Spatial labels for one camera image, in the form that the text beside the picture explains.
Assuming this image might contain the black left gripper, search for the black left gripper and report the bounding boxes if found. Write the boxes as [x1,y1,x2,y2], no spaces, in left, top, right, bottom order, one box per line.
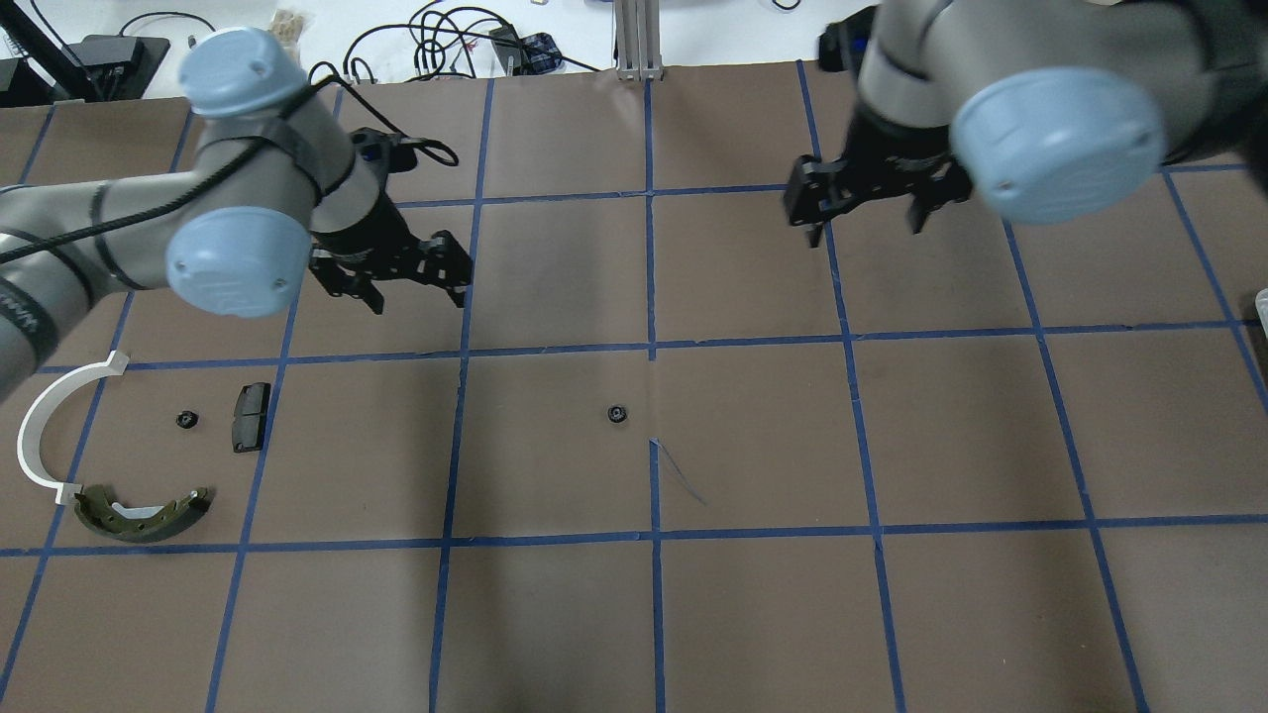
[307,197,473,316]

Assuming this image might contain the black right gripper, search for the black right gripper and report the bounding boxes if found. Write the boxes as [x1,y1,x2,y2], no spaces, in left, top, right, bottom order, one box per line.
[784,100,974,250]

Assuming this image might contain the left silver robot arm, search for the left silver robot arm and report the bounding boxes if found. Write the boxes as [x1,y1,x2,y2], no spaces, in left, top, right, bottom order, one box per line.
[1,28,473,396]

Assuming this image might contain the dark brake pad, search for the dark brake pad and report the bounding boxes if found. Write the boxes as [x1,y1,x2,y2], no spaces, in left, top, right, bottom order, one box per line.
[231,382,271,453]

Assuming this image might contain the bags of small parts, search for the bags of small parts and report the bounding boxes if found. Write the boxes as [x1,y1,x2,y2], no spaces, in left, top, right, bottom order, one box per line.
[268,8,307,46]

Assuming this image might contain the olive brake shoe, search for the olive brake shoe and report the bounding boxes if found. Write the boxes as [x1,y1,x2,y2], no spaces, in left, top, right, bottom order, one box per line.
[74,483,214,546]

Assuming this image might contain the white curved plastic part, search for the white curved plastic part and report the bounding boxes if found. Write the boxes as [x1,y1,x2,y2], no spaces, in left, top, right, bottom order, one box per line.
[18,350,132,506]

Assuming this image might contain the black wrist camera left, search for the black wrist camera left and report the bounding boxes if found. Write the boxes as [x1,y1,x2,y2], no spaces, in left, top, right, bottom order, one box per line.
[347,127,418,181]

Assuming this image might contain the aluminium frame post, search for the aluminium frame post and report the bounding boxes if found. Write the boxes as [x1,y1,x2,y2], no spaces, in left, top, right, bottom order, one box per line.
[611,0,664,82]

